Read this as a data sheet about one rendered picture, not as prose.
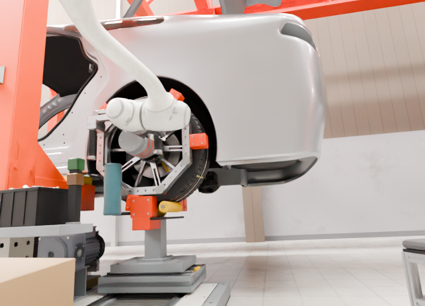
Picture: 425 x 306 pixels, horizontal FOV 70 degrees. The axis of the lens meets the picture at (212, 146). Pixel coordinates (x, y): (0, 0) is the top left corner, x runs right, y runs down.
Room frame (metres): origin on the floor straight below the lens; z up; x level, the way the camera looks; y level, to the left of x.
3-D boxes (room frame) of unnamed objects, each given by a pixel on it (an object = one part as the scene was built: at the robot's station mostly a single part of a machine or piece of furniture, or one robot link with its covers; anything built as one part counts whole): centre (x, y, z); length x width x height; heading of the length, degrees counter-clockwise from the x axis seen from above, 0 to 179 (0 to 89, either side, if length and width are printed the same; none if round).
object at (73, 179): (0.98, 0.45, 0.59); 0.04 x 0.04 x 0.04; 80
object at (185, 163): (1.64, 0.38, 0.85); 0.54 x 0.07 x 0.54; 80
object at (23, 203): (1.00, 0.60, 0.51); 0.20 x 0.14 x 0.13; 72
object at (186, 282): (1.81, 0.35, 0.13); 0.50 x 0.36 x 0.10; 80
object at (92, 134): (1.44, 0.59, 0.83); 0.04 x 0.04 x 0.16
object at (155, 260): (1.81, 0.35, 0.32); 0.40 x 0.30 x 0.28; 80
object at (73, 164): (0.98, 0.45, 0.64); 0.04 x 0.04 x 0.04; 80
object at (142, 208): (1.68, 0.38, 0.48); 0.16 x 0.12 x 0.17; 170
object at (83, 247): (1.61, 0.70, 0.26); 0.42 x 0.18 x 0.35; 170
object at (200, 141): (1.59, 0.07, 0.85); 0.09 x 0.08 x 0.07; 80
